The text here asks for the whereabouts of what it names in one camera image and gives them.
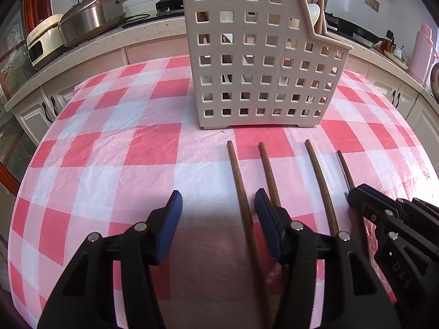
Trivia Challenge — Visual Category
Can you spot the pink checkered tablecloth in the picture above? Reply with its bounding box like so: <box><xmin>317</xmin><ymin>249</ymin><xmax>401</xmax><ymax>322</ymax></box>
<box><xmin>9</xmin><ymin>55</ymin><xmax>439</xmax><ymax>329</ymax></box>

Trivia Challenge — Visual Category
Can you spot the black wok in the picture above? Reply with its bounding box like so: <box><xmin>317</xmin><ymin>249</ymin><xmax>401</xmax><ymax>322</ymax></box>
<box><xmin>351</xmin><ymin>24</ymin><xmax>381</xmax><ymax>45</ymax></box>

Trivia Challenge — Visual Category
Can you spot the silver rice cooker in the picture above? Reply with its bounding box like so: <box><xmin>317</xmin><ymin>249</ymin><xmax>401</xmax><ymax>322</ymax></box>
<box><xmin>58</xmin><ymin>0</ymin><xmax>128</xmax><ymax>48</ymax></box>

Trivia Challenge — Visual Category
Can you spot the amber glass bottle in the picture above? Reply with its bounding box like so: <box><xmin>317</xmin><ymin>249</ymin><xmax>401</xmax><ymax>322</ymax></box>
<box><xmin>382</xmin><ymin>29</ymin><xmax>395</xmax><ymax>52</ymax></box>

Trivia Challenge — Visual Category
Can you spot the cream white kitchen appliance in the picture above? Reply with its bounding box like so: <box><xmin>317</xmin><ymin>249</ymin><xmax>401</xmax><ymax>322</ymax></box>
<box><xmin>26</xmin><ymin>14</ymin><xmax>66</xmax><ymax>71</ymax></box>

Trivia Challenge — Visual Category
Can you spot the white base cabinet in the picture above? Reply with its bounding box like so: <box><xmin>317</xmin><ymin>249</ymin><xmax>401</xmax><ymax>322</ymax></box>
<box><xmin>14</xmin><ymin>46</ymin><xmax>193</xmax><ymax>148</ymax></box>
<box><xmin>346</xmin><ymin>55</ymin><xmax>439</xmax><ymax>144</ymax></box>

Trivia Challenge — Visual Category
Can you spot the reddish wooden door frame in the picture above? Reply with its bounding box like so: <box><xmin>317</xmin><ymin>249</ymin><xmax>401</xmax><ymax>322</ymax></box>
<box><xmin>21</xmin><ymin>0</ymin><xmax>52</xmax><ymax>38</ymax></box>

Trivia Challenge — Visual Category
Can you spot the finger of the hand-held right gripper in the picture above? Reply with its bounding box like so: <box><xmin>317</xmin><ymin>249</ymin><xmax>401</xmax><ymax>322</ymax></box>
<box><xmin>347</xmin><ymin>184</ymin><xmax>439</xmax><ymax>220</ymax></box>
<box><xmin>372</xmin><ymin>212</ymin><xmax>439</xmax><ymax>307</ymax></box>

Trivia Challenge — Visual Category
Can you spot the pink thermos bottle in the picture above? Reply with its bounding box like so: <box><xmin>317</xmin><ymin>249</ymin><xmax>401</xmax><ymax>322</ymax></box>
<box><xmin>409</xmin><ymin>22</ymin><xmax>438</xmax><ymax>79</ymax></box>

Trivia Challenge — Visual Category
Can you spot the white ceramic spoon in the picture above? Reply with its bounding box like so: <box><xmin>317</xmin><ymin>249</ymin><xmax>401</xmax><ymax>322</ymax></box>
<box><xmin>307</xmin><ymin>3</ymin><xmax>323</xmax><ymax>30</ymax></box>

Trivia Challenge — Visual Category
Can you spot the round steel lid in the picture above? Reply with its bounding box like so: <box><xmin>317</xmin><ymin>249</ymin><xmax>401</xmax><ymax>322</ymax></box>
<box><xmin>429</xmin><ymin>60</ymin><xmax>439</xmax><ymax>100</ymax></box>

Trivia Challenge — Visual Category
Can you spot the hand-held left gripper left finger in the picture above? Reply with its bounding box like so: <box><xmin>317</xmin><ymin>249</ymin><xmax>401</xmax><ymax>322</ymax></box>
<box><xmin>37</xmin><ymin>190</ymin><xmax>183</xmax><ymax>329</ymax></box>

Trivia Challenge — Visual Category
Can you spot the condiment tray with bottles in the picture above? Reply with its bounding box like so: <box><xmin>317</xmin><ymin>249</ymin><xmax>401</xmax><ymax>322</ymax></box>
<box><xmin>374</xmin><ymin>41</ymin><xmax>409</xmax><ymax>67</ymax></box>

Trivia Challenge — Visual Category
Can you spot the white perforated utensil basket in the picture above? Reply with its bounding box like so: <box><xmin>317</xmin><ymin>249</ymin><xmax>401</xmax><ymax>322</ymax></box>
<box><xmin>176</xmin><ymin>0</ymin><xmax>354</xmax><ymax>130</ymax></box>

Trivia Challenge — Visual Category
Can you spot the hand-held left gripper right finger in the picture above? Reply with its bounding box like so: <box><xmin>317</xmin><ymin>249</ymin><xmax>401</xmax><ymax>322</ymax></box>
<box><xmin>254</xmin><ymin>188</ymin><xmax>402</xmax><ymax>329</ymax></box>

